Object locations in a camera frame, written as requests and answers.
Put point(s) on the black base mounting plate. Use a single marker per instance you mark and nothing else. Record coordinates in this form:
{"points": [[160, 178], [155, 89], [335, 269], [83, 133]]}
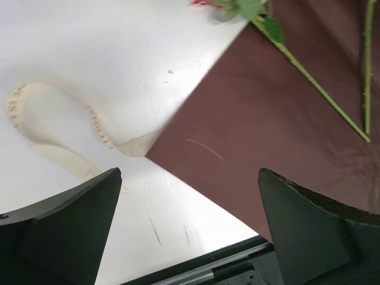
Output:
{"points": [[251, 261]]}

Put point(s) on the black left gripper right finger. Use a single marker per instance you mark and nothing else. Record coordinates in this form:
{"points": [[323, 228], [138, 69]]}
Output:
{"points": [[318, 240]]}

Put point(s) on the pale pink flower stem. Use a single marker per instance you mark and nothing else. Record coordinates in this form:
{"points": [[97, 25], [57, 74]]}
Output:
{"points": [[260, 14]]}

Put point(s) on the small pink bud stem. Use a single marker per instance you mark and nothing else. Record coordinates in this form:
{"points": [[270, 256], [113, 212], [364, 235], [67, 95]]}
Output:
{"points": [[367, 44]]}

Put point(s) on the red wrapping paper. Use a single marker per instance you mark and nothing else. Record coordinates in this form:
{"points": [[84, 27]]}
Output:
{"points": [[254, 109]]}

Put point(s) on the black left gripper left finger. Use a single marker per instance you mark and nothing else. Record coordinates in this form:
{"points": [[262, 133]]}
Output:
{"points": [[60, 239]]}

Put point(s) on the cream printed ribbon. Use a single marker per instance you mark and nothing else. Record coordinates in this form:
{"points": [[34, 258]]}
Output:
{"points": [[54, 136]]}

